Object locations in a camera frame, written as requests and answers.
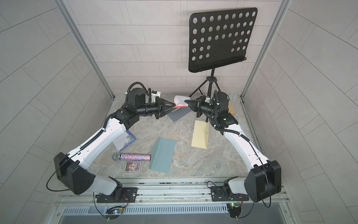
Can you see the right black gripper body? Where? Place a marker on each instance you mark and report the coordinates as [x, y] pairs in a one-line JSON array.
[[202, 101]]

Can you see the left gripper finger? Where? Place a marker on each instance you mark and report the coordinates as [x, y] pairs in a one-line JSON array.
[[164, 112], [168, 105]]

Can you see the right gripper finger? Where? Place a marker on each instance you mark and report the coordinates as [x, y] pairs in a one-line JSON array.
[[194, 106], [192, 102]]

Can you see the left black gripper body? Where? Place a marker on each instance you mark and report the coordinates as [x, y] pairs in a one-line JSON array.
[[158, 105]]

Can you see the white and pink letter paper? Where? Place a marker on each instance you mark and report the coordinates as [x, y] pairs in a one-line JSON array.
[[179, 101]]

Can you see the tan kraft envelope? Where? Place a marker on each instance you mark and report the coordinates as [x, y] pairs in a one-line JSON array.
[[231, 109]]

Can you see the teal blue envelope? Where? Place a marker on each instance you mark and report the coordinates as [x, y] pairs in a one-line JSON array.
[[161, 155]]

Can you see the white letter with blue print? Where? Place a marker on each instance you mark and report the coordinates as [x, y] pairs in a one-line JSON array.
[[124, 140]]

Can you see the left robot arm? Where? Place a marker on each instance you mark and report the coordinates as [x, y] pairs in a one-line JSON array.
[[71, 168]]

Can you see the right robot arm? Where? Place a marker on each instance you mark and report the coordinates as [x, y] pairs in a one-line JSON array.
[[264, 178]]

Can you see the dark grey envelope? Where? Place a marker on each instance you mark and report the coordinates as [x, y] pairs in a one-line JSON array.
[[178, 113]]

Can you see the cream yellow envelope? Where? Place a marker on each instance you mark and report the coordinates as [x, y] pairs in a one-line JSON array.
[[200, 135]]

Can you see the black perforated music stand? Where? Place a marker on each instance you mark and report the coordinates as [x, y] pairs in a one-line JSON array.
[[217, 39]]

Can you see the small colourful picture card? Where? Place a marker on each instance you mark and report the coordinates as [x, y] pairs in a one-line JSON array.
[[132, 166]]

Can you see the glittery purple microphone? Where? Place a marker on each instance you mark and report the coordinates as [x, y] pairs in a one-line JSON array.
[[131, 157]]

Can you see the white ventilation grille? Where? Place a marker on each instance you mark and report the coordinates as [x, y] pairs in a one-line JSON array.
[[150, 209]]

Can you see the right green circuit board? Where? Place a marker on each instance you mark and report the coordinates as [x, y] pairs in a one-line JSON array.
[[234, 210]]

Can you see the green circuit board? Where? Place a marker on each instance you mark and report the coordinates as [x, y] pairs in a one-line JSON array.
[[234, 210], [115, 212]]

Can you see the left green circuit board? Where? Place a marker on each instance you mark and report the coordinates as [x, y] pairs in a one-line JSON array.
[[115, 212]]

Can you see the aluminium rail frame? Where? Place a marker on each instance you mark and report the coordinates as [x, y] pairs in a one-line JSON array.
[[164, 191]]

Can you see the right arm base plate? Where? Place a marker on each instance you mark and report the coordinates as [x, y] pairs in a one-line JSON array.
[[218, 195]]

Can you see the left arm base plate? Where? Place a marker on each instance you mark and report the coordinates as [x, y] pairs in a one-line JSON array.
[[130, 194]]

